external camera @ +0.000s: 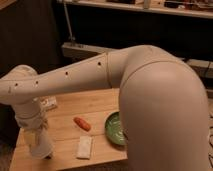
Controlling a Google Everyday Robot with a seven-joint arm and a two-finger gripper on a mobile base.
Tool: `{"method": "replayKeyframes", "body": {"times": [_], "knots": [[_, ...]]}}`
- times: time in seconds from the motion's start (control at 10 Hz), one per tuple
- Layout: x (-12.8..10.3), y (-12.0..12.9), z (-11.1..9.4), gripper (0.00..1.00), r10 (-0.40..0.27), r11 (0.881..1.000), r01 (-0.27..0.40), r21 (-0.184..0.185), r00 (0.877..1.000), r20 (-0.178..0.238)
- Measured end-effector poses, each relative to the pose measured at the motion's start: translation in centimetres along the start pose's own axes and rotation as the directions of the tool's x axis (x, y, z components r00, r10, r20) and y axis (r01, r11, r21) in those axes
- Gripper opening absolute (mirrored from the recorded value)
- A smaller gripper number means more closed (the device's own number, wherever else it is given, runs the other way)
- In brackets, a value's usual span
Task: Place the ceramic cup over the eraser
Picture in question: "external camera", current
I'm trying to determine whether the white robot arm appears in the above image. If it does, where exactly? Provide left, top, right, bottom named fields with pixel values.
left=0, top=45, right=211, bottom=171

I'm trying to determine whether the orange carrot toy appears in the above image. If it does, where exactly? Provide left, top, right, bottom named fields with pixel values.
left=73, top=117, right=91, bottom=131

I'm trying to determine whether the grey metal stand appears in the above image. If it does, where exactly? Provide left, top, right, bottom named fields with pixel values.
left=61, top=0, right=112, bottom=59

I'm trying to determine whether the long wooden shelf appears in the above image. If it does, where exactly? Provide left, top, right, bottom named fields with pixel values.
left=56, top=0, right=213, bottom=19

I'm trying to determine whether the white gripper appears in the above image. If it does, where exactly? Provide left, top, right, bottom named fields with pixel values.
left=23, top=128, right=53, bottom=159

